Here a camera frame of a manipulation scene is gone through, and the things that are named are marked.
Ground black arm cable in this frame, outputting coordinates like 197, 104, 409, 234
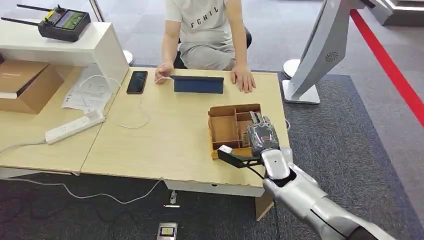
247, 164, 282, 240

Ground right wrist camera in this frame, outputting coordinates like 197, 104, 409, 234
217, 144, 266, 170

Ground dark grey carpet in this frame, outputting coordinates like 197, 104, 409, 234
0, 64, 424, 240

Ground person's right hand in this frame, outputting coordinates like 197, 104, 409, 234
154, 62, 175, 85

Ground wooden compartment box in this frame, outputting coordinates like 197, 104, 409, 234
207, 103, 263, 161

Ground small white round base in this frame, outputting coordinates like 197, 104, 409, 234
122, 49, 134, 66

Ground black smartphone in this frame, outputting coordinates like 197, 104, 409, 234
126, 70, 149, 95

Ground grey display platform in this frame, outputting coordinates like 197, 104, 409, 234
367, 0, 424, 27

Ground large white round base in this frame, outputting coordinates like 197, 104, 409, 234
282, 58, 301, 80

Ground red floor tape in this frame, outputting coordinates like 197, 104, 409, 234
350, 8, 424, 128

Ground black remote controller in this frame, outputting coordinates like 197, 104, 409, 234
0, 3, 92, 43

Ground silver kiosk stand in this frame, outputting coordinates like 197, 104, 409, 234
282, 0, 375, 105

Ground printed paper sheets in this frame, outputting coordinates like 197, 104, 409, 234
61, 62, 114, 115

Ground brown cardboard box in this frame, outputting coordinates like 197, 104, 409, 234
0, 59, 64, 115

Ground pale wooden side desk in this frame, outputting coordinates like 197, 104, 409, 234
0, 65, 130, 178

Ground metal desk bracket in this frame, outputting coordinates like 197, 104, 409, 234
162, 190, 181, 209

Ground person's left hand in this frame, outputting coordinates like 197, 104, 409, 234
230, 64, 257, 94

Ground white floor cable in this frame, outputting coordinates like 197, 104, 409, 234
0, 178, 164, 205

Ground metal stand pole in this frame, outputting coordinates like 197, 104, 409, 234
88, 0, 105, 23

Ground black office chair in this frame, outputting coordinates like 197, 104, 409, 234
173, 28, 253, 70

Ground white desk shelf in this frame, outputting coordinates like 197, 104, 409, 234
0, 20, 130, 90

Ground white power strip cord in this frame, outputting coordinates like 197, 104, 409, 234
0, 140, 47, 155

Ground white charger plug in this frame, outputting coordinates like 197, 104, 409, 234
84, 110, 105, 123

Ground dark blue tablet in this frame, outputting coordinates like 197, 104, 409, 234
170, 75, 225, 95

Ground white charging cable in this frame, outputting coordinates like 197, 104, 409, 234
78, 74, 173, 130

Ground white power strip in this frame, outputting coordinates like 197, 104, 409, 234
44, 113, 106, 146

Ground person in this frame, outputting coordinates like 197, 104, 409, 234
154, 0, 257, 94

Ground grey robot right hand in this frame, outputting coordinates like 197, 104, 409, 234
246, 111, 281, 158

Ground metal floor socket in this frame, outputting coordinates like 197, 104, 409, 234
156, 222, 178, 240

